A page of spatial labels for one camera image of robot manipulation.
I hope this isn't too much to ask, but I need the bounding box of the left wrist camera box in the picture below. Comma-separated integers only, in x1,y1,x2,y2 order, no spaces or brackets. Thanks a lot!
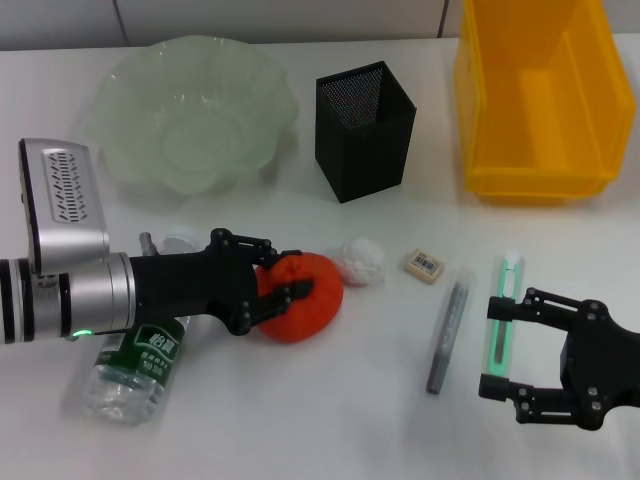
18,138,111,274

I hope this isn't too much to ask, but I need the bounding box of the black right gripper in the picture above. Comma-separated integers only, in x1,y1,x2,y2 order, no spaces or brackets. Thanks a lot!
477,286,640,432

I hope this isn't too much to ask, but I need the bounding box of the beige eraser with barcode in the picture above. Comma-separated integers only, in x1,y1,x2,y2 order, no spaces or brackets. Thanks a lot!
403,248,446,279

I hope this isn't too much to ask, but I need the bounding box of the clear water bottle green label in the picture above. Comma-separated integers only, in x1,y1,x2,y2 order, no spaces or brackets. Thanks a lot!
82,227,201,426

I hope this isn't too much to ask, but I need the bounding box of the white paper ball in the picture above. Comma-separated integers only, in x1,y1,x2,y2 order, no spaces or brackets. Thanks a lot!
331,238,387,287

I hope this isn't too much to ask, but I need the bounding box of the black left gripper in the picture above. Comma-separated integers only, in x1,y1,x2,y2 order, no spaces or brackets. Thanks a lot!
127,227,316,337

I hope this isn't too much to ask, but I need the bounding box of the grey pen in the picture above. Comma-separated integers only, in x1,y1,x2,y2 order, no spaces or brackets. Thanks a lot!
425,267,477,395

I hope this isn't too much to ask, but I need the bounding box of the orange fruit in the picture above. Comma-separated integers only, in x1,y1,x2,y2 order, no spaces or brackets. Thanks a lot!
253,252,345,344

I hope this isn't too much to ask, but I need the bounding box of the black mesh pen holder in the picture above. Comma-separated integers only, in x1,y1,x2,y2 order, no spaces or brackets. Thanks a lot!
314,60,418,205

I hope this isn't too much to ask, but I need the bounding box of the green utility knife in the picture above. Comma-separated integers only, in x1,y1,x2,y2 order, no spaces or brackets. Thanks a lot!
482,249,524,381

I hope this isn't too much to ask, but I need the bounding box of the green glass fruit plate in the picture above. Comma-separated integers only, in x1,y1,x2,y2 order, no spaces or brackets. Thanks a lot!
84,34,301,199

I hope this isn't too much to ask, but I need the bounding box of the yellow plastic bin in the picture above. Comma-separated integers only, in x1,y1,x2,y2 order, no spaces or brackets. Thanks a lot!
453,0,637,205

